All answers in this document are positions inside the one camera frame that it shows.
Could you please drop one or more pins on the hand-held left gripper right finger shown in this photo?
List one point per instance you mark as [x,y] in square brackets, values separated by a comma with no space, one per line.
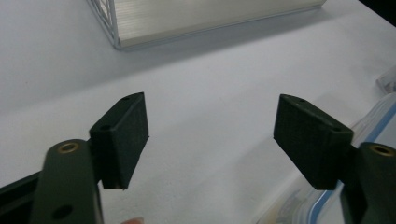
[311,143]

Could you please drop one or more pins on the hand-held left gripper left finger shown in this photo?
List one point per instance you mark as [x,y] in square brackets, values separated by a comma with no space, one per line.
[123,140]

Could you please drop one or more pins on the clear container with blue-sealed lid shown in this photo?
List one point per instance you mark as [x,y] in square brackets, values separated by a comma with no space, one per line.
[378,124]

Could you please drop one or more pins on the aluminium frame rail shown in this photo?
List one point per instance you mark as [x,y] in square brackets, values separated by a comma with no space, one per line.
[186,18]

